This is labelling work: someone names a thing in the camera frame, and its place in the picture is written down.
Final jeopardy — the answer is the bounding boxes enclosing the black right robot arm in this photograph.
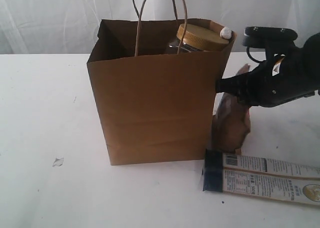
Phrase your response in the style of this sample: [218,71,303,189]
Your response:
[215,33,320,108]

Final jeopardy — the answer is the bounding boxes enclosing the nut jar with gold lid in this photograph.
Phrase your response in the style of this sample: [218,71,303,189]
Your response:
[165,23,229,55]

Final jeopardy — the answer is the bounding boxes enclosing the brown paper bag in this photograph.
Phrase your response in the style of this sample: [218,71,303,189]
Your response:
[86,16,237,166]

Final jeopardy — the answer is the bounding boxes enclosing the white long noodle package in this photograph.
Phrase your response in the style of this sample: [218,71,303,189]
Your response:
[202,150,320,207]

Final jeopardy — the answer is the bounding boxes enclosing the white curtain backdrop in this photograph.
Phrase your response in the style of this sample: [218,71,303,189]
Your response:
[0,0,320,54]

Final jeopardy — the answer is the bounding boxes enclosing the white candy top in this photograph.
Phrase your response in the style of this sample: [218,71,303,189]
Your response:
[220,26,232,40]

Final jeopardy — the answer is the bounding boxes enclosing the brown pouch with orange label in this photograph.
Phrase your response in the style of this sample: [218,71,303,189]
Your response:
[211,64,252,156]

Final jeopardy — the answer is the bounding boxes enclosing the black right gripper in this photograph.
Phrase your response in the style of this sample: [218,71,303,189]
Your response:
[215,42,315,108]

